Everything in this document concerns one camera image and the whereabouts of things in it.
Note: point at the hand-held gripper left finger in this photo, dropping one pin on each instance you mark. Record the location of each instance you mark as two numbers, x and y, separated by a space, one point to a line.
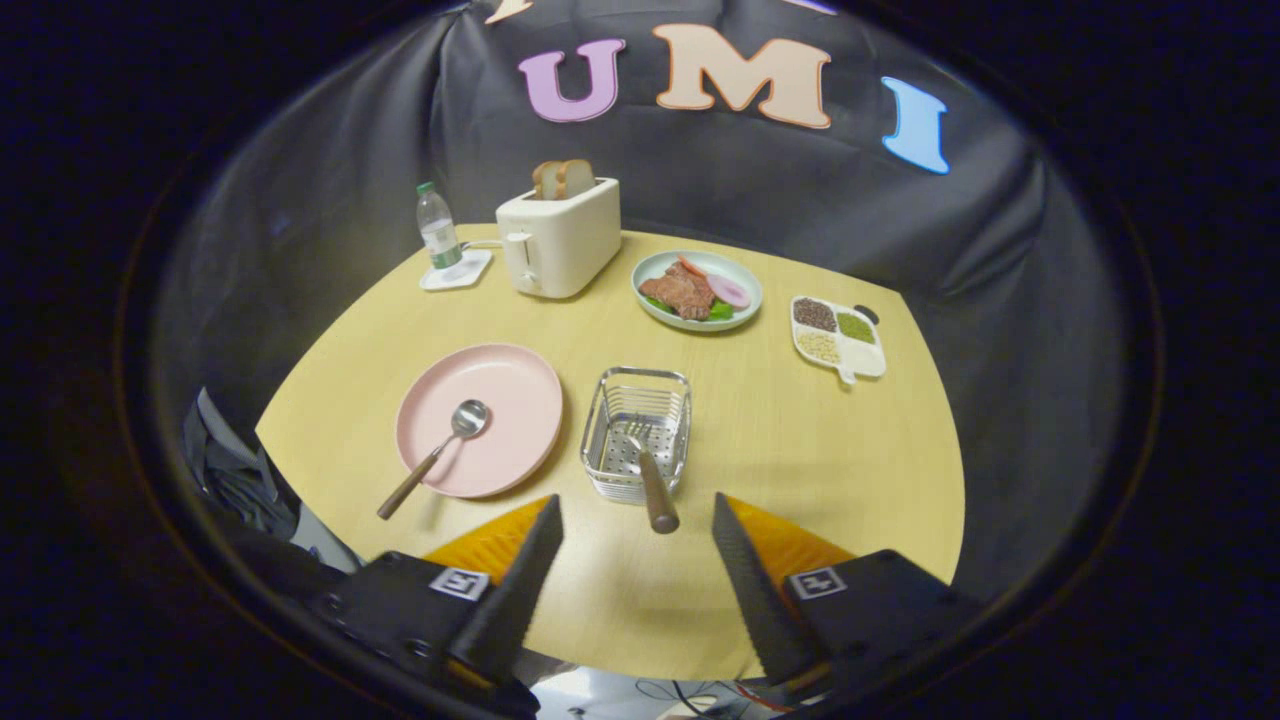
510 590

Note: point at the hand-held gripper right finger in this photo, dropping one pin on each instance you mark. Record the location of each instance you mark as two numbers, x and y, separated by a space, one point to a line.
760 590

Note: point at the pink plate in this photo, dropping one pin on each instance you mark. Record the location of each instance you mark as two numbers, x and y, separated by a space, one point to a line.
510 400

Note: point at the pale yellow beans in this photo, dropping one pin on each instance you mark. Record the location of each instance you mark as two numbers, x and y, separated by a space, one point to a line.
820 347

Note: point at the white divided dish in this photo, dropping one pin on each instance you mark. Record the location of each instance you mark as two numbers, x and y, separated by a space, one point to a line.
865 358

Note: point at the green beans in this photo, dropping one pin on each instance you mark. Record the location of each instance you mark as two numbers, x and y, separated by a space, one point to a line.
856 327

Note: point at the green lettuce leaf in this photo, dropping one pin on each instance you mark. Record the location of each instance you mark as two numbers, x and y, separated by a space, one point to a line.
720 312

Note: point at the dark brown beans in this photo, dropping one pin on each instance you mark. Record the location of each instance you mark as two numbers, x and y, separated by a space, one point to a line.
814 314

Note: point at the small black object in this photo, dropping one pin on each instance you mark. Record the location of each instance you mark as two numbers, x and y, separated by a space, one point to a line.
868 314

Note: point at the pink round food slice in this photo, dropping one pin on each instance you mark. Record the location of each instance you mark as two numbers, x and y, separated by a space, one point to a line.
728 291

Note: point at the brown meat slices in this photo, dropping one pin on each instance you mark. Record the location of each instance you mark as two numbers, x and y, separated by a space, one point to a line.
675 292

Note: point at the pale green plate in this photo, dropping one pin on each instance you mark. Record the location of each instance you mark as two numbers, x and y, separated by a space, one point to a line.
745 270

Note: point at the white square coaster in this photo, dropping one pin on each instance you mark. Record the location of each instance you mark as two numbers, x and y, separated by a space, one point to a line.
470 272

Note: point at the white toaster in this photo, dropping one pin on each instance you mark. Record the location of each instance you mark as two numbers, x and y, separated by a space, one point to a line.
565 240

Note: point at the clear plastic water bottle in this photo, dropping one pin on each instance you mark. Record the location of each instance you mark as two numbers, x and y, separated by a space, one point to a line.
438 230

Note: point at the black backdrop cloth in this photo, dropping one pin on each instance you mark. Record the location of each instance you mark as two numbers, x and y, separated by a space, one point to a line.
330 220

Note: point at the toasted bread slice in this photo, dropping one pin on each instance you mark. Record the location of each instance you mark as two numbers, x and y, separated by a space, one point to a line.
576 178
545 180

